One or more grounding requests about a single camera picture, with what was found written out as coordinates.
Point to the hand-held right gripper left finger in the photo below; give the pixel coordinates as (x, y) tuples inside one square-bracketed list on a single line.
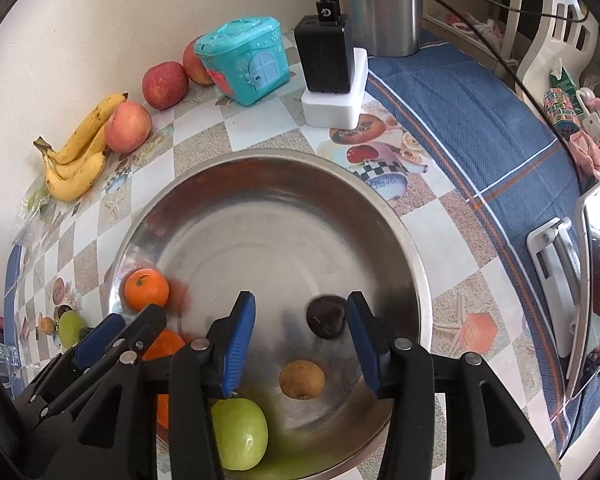
[(240, 340)]

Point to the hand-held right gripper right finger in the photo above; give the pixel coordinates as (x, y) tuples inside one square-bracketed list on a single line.
[(365, 345)]

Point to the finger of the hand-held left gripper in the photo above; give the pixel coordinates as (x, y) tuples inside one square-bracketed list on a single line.
[(142, 325), (97, 337)]

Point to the large green jujube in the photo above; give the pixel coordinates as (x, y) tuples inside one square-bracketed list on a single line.
[(70, 331), (242, 435)]

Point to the orange mandarin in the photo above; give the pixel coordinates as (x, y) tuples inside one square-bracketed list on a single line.
[(167, 346), (146, 289), (163, 410)]

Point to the round steel plate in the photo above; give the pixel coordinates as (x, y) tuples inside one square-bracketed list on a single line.
[(280, 240)]

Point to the clear glass mug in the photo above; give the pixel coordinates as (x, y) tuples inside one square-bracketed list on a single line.
[(2, 360)]

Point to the clear plastic fruit bag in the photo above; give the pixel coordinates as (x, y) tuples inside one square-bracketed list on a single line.
[(30, 220)]

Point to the yellow banana bunch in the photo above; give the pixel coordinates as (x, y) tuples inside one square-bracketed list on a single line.
[(75, 165)]

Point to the white phone stand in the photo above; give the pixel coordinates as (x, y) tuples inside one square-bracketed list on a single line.
[(550, 280)]

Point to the red apple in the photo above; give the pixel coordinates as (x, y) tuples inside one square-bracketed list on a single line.
[(195, 67), (165, 85), (127, 127)]

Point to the white power adapter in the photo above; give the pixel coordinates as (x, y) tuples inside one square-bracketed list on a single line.
[(337, 107)]

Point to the teal toy house box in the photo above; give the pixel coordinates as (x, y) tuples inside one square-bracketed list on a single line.
[(245, 60)]

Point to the black charger block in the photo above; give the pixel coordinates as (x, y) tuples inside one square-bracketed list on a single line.
[(325, 55)]

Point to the pink soft toy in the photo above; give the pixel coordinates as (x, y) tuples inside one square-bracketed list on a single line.
[(590, 152)]

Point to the colourful cube stack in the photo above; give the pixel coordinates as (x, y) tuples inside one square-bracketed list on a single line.
[(560, 112)]

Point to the white plastic hook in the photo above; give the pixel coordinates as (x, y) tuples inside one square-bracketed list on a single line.
[(592, 120)]

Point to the green drink carton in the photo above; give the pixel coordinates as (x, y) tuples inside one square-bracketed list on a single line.
[(562, 82)]

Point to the steel thermos jug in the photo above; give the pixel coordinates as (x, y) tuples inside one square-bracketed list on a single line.
[(385, 10)]

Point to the pink white cloth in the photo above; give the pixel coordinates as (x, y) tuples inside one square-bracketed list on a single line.
[(475, 25)]

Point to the white plastic rack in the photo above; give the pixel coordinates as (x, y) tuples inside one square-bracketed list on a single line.
[(555, 15)]

